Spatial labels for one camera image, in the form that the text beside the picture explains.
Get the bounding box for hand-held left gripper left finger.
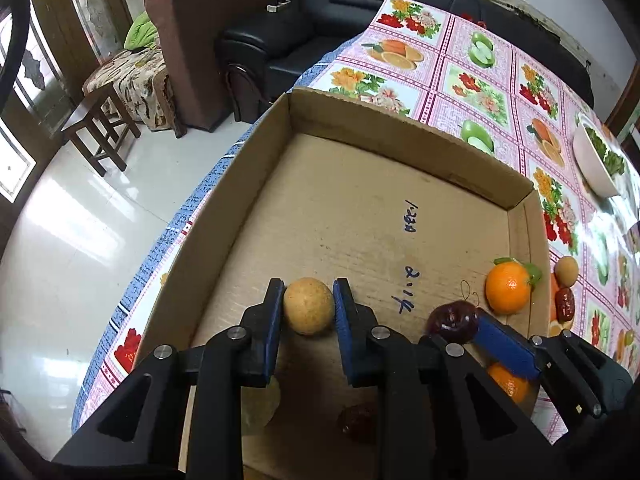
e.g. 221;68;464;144
52;277;287;480

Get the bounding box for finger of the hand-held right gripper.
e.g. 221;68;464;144
474;308;633;418

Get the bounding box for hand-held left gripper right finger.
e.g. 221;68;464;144
332;276;557;480

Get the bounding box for large tan round fruit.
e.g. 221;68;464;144
283;277;335;336

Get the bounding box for dark red apple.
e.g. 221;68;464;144
426;300;480;345

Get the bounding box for shallow cardboard box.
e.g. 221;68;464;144
131;87;551;480

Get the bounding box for plain orange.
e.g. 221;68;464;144
486;361;532;406

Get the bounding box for orange with green leaves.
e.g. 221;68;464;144
484;256;543;316

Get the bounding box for red jujube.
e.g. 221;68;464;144
555;286;576;323

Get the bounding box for green grape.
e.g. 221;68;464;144
243;375;282;436

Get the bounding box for dark red plum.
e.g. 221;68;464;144
337;402;378;443

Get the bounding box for small tan round fruit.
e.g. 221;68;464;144
555;256;580;285

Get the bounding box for white bowl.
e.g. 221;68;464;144
571;112;628;198

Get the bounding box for green leafy vegetables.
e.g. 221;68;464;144
582;125;626;178

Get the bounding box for pink fruit print tablecloth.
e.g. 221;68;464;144
70;0;640;446

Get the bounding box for wooden stool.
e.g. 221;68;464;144
61;82;142;177

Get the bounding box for patterned chair blanket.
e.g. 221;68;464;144
82;46;176;133

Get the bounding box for black leather sofa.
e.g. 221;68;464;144
215;0;596;126

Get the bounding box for brown armchair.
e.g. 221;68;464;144
144;0;298;133

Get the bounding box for green cloth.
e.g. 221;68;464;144
123;11;161;51

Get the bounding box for wooden door with glass panes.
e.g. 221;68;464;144
0;0;133;241

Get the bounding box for black cable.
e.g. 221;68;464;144
0;0;38;116

